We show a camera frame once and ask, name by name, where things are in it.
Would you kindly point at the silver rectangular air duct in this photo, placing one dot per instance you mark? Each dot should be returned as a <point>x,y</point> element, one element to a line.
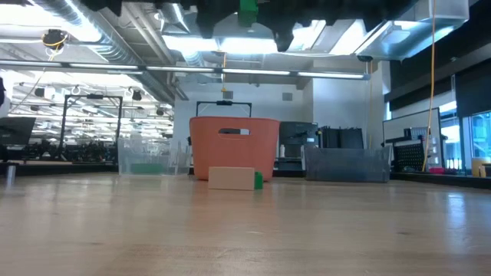
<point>387,42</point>

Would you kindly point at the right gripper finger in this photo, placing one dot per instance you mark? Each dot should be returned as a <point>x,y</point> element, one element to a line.
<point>264,11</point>

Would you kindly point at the silver round spiral duct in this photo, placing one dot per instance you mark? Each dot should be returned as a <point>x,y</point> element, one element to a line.
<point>174,21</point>

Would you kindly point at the red bowl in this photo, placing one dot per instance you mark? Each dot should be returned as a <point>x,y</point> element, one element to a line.
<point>437,170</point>

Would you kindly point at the grey partition panel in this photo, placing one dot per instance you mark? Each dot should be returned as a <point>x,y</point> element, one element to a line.
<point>399,126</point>

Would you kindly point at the clear plastic bin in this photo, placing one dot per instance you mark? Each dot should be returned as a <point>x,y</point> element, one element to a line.
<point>153,153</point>

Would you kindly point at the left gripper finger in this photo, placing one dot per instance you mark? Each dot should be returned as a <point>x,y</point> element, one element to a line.
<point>230,9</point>

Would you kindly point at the black dome camera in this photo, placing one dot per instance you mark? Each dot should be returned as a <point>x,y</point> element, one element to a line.
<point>364,58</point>

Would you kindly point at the black equipment cabinet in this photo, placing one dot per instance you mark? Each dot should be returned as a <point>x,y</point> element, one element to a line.
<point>297,132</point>

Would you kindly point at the black hanging spotlight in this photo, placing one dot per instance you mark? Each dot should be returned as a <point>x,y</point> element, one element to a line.
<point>136,95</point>

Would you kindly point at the long ceiling light bar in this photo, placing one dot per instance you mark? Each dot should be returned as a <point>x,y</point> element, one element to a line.
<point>253,71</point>

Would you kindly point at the plain wooden block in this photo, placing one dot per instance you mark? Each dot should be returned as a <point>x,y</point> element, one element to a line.
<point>231,178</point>

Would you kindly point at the grey plastic bin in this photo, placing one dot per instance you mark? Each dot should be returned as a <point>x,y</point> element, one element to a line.
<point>345,165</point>

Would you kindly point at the orange plastic bin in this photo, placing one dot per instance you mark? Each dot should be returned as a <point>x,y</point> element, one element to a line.
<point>234,151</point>

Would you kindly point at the grey metal post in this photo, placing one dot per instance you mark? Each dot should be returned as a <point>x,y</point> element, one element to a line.
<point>10,174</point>

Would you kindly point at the white bottle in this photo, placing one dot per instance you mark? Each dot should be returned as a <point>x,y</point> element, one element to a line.
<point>282,151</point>

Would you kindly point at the black computer monitor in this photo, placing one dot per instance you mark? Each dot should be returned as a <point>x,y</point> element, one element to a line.
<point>15,130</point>

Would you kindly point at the black pegboard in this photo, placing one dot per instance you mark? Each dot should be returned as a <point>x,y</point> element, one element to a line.
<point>408,155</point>

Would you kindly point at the black storage crates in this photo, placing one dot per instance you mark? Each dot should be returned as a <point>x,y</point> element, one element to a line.
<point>341,138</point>

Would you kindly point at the grey wall vent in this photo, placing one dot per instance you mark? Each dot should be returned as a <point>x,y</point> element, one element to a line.
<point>228,94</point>
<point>287,96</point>

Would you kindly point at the black metal gantry frame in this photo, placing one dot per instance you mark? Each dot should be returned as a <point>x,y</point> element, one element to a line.
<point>92,96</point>

